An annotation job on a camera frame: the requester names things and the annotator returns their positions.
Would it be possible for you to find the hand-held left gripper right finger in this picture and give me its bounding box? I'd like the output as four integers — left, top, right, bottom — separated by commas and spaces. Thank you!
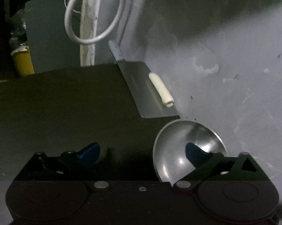
173, 142, 271, 190

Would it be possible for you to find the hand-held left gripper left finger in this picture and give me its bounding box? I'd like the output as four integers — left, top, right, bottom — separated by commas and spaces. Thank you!
14, 142, 101, 181

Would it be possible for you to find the stainless steel bowl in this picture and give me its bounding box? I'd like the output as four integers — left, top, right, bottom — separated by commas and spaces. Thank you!
153, 120, 228, 183

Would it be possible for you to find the white paper roll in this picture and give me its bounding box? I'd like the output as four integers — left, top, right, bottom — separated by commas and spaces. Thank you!
149, 73, 174, 107

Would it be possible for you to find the yellow bucket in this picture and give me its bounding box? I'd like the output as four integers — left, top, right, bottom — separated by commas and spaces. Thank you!
11, 46, 35, 77

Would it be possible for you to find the white painted pipe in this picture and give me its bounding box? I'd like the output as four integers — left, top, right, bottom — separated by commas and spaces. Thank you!
79, 0, 101, 67

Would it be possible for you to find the black plastic bag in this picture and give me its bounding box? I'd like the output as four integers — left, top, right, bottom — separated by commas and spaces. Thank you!
8, 9, 28, 52

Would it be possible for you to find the white hose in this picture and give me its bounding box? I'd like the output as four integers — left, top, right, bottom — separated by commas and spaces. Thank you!
64, 0, 130, 45

